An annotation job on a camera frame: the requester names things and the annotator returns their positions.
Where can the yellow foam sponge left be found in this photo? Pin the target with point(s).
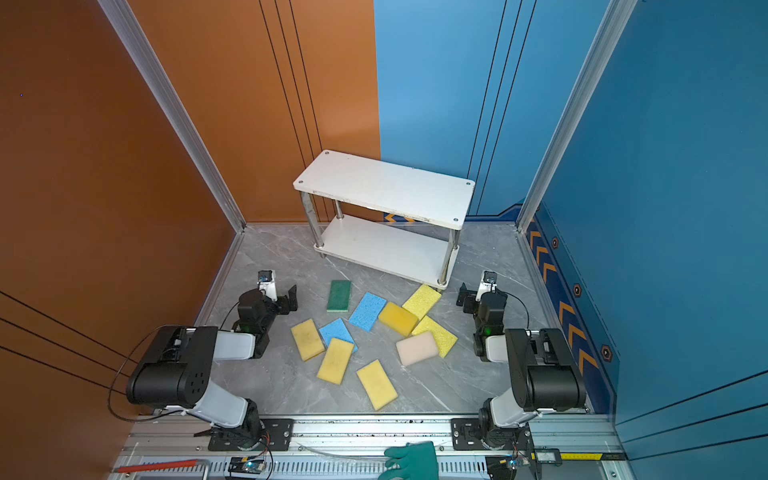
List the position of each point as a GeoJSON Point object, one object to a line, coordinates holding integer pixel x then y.
{"type": "Point", "coordinates": [308, 340]}

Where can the blue sponge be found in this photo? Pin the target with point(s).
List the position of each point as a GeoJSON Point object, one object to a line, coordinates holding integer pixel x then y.
{"type": "Point", "coordinates": [337, 330]}
{"type": "Point", "coordinates": [366, 313]}

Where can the yellow foam sponge front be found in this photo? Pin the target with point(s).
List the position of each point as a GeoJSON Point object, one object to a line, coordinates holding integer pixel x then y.
{"type": "Point", "coordinates": [377, 385]}

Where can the yellow foam sponge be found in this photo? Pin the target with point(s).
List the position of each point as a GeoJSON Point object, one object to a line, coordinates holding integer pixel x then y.
{"type": "Point", "coordinates": [377, 385]}
{"type": "Point", "coordinates": [308, 340]}
{"type": "Point", "coordinates": [335, 361]}

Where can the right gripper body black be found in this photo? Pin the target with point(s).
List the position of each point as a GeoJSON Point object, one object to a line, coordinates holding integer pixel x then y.
{"type": "Point", "coordinates": [471, 300]}

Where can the thick yellow sponge centre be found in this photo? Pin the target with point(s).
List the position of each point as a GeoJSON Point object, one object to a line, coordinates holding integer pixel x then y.
{"type": "Point", "coordinates": [397, 318]}

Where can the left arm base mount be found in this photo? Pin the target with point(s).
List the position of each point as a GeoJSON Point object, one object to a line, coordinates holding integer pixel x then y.
{"type": "Point", "coordinates": [275, 435]}

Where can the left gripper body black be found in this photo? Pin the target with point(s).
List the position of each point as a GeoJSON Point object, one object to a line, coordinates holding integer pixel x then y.
{"type": "Point", "coordinates": [282, 301]}

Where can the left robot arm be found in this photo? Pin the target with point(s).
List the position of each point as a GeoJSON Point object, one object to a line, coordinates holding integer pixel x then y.
{"type": "Point", "coordinates": [174, 372]}

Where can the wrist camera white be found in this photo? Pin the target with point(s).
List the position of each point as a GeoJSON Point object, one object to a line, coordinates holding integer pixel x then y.
{"type": "Point", "coordinates": [487, 284]}
{"type": "Point", "coordinates": [267, 284]}

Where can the pale pink foam sponge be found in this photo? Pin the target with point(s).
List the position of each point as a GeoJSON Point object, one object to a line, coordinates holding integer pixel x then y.
{"type": "Point", "coordinates": [417, 348]}

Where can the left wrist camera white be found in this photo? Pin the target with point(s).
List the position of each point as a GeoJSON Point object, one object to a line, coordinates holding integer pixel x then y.
{"type": "Point", "coordinates": [267, 284]}

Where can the yellow-green sponge upper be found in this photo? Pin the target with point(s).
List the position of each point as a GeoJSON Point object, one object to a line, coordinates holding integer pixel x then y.
{"type": "Point", "coordinates": [422, 301]}

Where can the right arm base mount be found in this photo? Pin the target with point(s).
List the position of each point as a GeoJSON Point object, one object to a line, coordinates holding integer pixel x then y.
{"type": "Point", "coordinates": [469, 434]}

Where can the small circuit board right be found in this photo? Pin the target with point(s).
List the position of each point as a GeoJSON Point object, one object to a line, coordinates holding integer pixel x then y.
{"type": "Point", "coordinates": [505, 467]}

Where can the white two-tier shelf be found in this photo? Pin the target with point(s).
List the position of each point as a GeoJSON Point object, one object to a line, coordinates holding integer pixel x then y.
{"type": "Point", "coordinates": [439, 200]}

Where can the small circuit board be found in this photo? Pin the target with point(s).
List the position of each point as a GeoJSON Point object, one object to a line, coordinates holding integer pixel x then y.
{"type": "Point", "coordinates": [505, 467]}
{"type": "Point", "coordinates": [246, 468]}

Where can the blue sponge upper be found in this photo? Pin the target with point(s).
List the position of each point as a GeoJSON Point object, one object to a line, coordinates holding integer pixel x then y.
{"type": "Point", "coordinates": [366, 313]}

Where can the blue sponge lower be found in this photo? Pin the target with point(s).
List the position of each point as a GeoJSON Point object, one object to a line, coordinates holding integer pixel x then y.
{"type": "Point", "coordinates": [337, 330]}

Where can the yellow-green sponge lower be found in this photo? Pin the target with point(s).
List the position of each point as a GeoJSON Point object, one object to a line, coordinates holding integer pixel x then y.
{"type": "Point", "coordinates": [445, 340]}

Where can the yellow foam sponge middle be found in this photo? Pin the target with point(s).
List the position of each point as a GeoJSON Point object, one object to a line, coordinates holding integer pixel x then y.
{"type": "Point", "coordinates": [335, 361]}

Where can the green scouring sponge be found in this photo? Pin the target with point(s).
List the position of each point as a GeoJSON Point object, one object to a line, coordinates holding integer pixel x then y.
{"type": "Point", "coordinates": [339, 296]}

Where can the yellow-green sponge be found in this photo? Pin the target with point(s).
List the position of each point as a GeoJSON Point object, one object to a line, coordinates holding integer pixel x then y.
{"type": "Point", "coordinates": [422, 301]}
{"type": "Point", "coordinates": [445, 340]}

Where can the green rubber glove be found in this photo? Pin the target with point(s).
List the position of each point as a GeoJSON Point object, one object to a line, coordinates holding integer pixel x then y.
{"type": "Point", "coordinates": [416, 461]}

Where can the small circuit board left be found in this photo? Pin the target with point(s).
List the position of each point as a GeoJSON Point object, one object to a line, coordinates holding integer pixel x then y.
{"type": "Point", "coordinates": [246, 468]}

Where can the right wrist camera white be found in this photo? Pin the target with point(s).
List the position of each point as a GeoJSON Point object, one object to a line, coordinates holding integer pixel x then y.
{"type": "Point", "coordinates": [487, 284]}

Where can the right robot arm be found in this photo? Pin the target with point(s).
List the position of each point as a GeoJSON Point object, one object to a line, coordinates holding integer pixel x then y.
{"type": "Point", "coordinates": [544, 377]}

